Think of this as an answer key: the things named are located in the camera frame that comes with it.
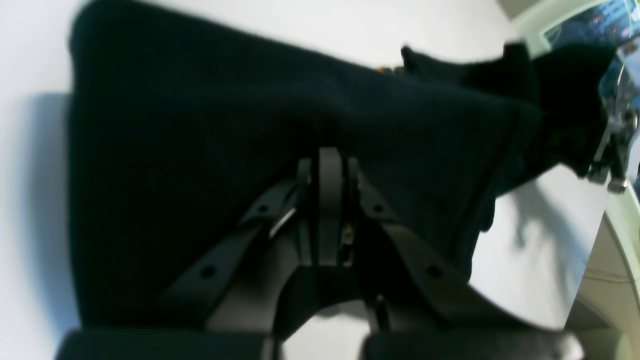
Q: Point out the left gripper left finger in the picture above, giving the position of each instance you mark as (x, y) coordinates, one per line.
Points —
(184, 286)

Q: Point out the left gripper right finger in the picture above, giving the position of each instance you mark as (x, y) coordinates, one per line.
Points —
(418, 307)

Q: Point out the black T-shirt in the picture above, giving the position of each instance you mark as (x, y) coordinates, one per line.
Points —
(177, 125)

